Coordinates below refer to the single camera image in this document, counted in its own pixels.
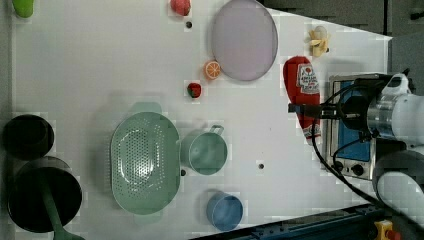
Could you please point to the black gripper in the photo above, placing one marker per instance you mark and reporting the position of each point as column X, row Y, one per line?
column 327, row 111

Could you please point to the red plush ketchup bottle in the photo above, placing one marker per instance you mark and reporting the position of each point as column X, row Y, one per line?
column 302, row 87

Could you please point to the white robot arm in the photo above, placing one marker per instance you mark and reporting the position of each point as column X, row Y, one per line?
column 398, row 177

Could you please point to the green oval strainer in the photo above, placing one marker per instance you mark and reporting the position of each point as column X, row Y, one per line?
column 145, row 165

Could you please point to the black toaster oven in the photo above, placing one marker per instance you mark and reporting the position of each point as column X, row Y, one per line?
column 357, row 142

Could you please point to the plush peeled banana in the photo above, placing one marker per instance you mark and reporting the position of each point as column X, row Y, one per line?
column 319, row 41

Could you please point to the grey round plate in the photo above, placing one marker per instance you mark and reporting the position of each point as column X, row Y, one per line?
column 244, row 39

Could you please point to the orange slice toy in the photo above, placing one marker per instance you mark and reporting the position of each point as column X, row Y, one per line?
column 211, row 70

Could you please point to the green metal cup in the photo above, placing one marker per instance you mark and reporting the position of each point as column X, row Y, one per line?
column 203, row 151

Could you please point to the small red strawberry toy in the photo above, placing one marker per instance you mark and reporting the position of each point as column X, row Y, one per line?
column 194, row 90

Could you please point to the blue cup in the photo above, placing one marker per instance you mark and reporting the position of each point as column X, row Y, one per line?
column 224, row 211

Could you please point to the red green strawberry toy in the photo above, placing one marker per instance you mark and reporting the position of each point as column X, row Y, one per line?
column 181, row 7

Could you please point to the green ladle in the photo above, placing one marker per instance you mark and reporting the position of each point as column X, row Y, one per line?
column 60, row 233

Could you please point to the black pot upper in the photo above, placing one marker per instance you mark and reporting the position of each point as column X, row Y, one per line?
column 28, row 137

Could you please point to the black pot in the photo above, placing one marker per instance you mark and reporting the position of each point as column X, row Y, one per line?
column 28, row 137
column 26, row 197

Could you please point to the black pot lower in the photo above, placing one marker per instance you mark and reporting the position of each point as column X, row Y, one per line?
column 26, row 197

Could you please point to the green cylinder toy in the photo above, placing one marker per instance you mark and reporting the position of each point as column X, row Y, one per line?
column 23, row 8

